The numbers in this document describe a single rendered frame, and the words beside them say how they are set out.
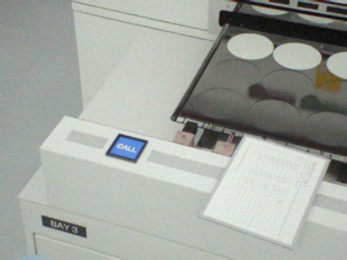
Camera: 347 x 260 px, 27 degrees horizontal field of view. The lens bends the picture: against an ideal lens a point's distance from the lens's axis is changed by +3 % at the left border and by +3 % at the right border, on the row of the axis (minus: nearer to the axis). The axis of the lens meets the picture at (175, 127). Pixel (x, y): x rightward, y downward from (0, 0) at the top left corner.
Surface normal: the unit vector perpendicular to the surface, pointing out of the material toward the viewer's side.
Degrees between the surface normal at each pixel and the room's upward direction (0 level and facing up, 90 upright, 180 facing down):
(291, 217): 0
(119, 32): 90
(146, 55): 0
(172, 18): 90
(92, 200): 90
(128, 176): 90
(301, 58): 1
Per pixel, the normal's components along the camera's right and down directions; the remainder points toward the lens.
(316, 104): 0.01, -0.76
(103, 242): -0.34, 0.61
